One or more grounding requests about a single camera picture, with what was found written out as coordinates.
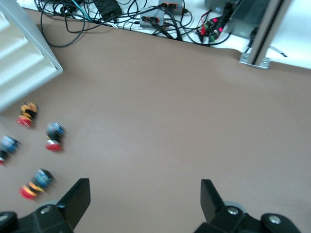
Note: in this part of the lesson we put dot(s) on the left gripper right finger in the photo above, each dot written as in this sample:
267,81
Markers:
213,206

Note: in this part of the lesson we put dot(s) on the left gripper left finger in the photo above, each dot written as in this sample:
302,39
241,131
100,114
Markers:
73,201

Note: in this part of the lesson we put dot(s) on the red push button blue base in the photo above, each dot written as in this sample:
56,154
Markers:
7,145
54,137

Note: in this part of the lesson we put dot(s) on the red button orange base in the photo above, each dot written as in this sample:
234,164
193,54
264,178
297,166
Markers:
27,114

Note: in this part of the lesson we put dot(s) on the brown paper table cover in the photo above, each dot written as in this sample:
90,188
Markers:
158,109

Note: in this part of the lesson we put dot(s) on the white plastic stepped bin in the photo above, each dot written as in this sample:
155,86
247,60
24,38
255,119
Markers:
19,60

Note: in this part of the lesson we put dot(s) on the green terminal connector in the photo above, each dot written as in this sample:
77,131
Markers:
214,37
209,24

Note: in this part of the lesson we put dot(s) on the grey metal power supply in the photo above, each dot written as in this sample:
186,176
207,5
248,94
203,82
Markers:
247,17

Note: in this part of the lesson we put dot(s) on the black power adapter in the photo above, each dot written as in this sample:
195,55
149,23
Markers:
109,9

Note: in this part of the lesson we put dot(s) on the grey hub box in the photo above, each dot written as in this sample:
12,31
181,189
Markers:
151,20
173,6

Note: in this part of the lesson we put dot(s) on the aluminium post with bracket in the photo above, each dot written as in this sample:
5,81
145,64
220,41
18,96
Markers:
264,31

